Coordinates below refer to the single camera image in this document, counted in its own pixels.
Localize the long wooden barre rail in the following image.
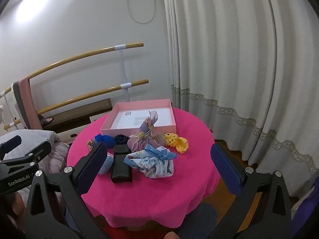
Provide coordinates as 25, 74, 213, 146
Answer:
0, 43, 144, 97

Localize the short wooden barre rail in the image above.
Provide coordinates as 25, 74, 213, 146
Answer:
4, 79, 149, 130

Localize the pink striped cloth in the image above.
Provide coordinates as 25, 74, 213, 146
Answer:
48, 139, 71, 175

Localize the pink cardboard box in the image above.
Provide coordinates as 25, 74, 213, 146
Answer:
100, 99, 177, 137

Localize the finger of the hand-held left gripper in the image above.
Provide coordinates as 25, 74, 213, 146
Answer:
0, 135, 22, 160
0, 141, 52, 171

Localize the white barre stand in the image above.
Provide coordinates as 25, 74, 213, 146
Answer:
114, 44, 132, 102
0, 91, 13, 130

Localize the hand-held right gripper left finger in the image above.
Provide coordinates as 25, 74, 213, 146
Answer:
25, 141, 117, 239

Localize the blue crochet toy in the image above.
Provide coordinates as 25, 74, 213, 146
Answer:
94, 133, 117, 148

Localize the white lace-trimmed curtain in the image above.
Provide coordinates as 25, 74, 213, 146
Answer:
162, 0, 319, 197

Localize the white wall cable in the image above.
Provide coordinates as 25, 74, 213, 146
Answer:
125, 0, 156, 24

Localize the yellow crochet toy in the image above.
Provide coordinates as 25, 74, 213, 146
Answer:
164, 132, 189, 153

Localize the blue printed cloth pouch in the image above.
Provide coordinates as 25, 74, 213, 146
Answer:
125, 144, 178, 179

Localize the light blue soft pouch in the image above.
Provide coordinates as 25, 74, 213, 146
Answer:
98, 152, 115, 175

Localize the black case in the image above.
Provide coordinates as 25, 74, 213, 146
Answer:
111, 145, 132, 184

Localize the purple organza pouch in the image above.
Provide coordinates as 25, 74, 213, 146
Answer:
128, 110, 166, 153

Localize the pink grey mat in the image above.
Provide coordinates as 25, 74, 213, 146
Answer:
12, 77, 42, 130

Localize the purple cloth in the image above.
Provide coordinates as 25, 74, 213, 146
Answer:
290, 187, 319, 239

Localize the white quilt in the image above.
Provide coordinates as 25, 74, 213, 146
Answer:
0, 129, 61, 205

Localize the navy crochet flower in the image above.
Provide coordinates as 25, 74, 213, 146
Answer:
114, 134, 129, 145

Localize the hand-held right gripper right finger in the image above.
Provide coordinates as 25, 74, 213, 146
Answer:
207, 143, 293, 239

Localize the low brown white cabinet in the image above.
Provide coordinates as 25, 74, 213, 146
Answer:
37, 98, 113, 141

